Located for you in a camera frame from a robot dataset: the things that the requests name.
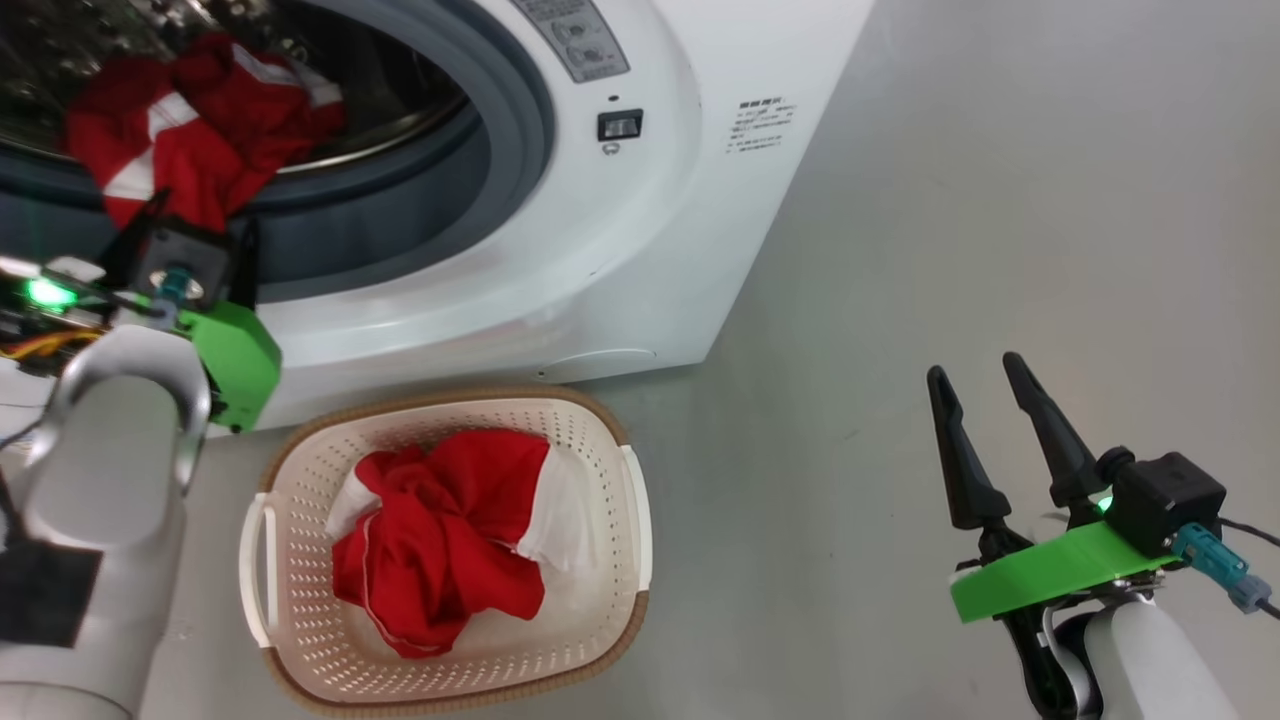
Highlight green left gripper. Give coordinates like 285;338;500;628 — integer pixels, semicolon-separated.
0;192;284;434

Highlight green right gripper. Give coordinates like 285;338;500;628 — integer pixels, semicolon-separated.
925;351;1183;625

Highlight red garment with white stripes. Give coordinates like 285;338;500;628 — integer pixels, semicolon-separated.
65;32;346;233

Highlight red garment with white panel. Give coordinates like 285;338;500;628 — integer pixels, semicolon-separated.
325;428;591;661

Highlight grey rubber door seal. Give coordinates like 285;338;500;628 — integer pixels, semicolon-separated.
0;0;556;304

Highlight white front-load washing machine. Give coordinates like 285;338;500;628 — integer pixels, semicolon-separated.
0;0;879;433

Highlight cream perforated laundry basket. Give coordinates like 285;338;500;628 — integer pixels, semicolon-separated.
238;385;653;719

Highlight stainless steel washer drum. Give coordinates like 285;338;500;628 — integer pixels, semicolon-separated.
0;0;471;176

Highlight round drain filter cover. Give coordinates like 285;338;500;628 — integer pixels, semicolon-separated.
540;347;658;383

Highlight grey warning label sticker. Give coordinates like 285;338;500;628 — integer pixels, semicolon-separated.
512;0;631;85

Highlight teal left camera connector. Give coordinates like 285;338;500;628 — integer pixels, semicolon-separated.
158;265;196;326

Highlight teal camera connector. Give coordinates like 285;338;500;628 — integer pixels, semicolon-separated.
1170;522;1276;614
158;265;196;326

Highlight orange yellow wire bundle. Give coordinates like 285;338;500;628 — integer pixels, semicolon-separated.
0;330;101;369

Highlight teal right camera connector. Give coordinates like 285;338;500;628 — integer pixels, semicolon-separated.
1170;522;1276;614

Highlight thin black right camera cable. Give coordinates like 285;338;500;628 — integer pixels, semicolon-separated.
1218;517;1280;613

